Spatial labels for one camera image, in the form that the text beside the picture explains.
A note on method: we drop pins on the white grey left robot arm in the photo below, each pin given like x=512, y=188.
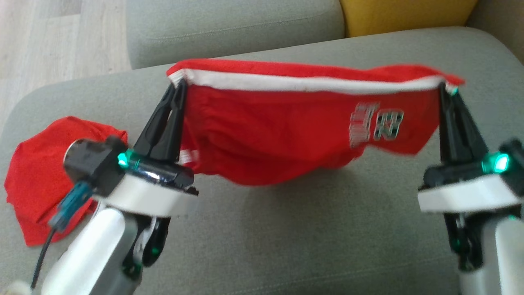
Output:
x=98, y=254

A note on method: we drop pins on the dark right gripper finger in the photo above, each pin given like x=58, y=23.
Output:
x=468, y=143
x=447, y=131

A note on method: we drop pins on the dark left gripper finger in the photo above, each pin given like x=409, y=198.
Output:
x=157, y=127
x=174, y=135

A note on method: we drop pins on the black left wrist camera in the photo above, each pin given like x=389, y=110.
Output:
x=94, y=164

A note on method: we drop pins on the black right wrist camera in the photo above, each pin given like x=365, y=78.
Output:
x=516, y=155

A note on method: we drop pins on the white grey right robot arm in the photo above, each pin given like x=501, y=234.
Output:
x=499, y=254

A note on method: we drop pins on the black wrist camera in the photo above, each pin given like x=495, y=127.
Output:
x=94, y=164
x=516, y=155

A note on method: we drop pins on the grey sofa armrest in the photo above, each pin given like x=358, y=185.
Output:
x=501, y=24

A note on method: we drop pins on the red jersey with number print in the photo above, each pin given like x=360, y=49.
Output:
x=266, y=131

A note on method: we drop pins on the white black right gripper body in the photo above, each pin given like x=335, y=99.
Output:
x=466, y=192

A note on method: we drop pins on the large yellow sofa back cushion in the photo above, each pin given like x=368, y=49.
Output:
x=405, y=14

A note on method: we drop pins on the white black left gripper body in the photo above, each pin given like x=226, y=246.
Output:
x=151, y=192

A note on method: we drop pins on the red garment with white sleeve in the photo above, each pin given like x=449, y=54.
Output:
x=41, y=180

